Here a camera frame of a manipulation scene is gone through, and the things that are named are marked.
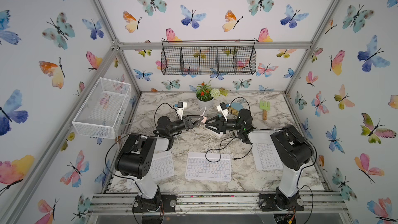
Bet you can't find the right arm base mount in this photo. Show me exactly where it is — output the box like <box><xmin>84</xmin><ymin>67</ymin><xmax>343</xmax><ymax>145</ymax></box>
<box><xmin>259</xmin><ymin>188</ymin><xmax>304</xmax><ymax>212</ymax></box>

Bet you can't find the white power strip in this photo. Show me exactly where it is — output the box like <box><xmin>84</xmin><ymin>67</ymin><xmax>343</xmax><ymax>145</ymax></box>
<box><xmin>210</xmin><ymin>131</ymin><xmax>224</xmax><ymax>138</ymax></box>

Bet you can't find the white keyboard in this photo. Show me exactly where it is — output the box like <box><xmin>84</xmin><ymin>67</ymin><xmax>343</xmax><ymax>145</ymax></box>
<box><xmin>185</xmin><ymin>152</ymin><xmax>232</xmax><ymax>182</ymax></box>
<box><xmin>150</xmin><ymin>151</ymin><xmax>175</xmax><ymax>181</ymax></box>
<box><xmin>252</xmin><ymin>140</ymin><xmax>283</xmax><ymax>171</ymax></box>

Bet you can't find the potted artificial plant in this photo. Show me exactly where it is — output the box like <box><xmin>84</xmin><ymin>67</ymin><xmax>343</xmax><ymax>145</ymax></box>
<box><xmin>195</xmin><ymin>80</ymin><xmax>229</xmax><ymax>108</ymax></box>

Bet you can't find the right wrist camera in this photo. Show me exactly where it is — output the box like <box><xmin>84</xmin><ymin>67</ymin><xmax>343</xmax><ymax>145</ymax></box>
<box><xmin>217</xmin><ymin>102</ymin><xmax>229</xmax><ymax>121</ymax></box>

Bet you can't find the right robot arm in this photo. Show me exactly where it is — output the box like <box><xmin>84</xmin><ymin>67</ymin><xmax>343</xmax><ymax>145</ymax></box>
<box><xmin>205</xmin><ymin>109</ymin><xmax>314</xmax><ymax>199</ymax></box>

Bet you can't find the white power strip cord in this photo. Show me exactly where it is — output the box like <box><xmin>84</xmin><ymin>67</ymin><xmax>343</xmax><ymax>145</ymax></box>
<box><xmin>119</xmin><ymin>111</ymin><xmax>159</xmax><ymax>141</ymax></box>

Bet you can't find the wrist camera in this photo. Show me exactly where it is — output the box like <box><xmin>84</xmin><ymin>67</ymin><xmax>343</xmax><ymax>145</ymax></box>
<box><xmin>174</xmin><ymin>101</ymin><xmax>187</xmax><ymax>120</ymax></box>
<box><xmin>217</xmin><ymin>102</ymin><xmax>229</xmax><ymax>121</ymax></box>

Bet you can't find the white mesh wall basket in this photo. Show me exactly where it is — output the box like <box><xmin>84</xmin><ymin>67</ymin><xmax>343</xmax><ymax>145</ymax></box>
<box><xmin>72</xmin><ymin>77</ymin><xmax>131</xmax><ymax>139</ymax></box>

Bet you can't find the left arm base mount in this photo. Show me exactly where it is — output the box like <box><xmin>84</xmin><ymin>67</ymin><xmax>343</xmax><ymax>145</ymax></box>
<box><xmin>133</xmin><ymin>192</ymin><xmax>177</xmax><ymax>213</ymax></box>

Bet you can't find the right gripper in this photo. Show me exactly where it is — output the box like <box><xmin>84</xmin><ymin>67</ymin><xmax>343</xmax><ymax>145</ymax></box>
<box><xmin>206</xmin><ymin>115</ymin><xmax>245</xmax><ymax>136</ymax></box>

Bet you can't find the black wire wall basket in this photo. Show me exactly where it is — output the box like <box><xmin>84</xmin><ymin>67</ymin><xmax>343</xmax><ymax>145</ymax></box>
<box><xmin>158</xmin><ymin>40</ymin><xmax>257</xmax><ymax>76</ymax></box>

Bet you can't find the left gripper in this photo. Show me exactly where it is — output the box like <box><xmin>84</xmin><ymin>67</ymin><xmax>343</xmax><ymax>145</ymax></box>
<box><xmin>167</xmin><ymin>116</ymin><xmax>202</xmax><ymax>138</ymax></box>

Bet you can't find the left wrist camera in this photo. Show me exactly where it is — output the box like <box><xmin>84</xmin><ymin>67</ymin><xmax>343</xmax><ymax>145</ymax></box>
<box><xmin>174</xmin><ymin>101</ymin><xmax>187</xmax><ymax>120</ymax></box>

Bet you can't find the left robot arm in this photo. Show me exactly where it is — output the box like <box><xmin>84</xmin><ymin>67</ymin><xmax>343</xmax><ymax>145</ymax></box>
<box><xmin>115</xmin><ymin>115</ymin><xmax>204</xmax><ymax>200</ymax></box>

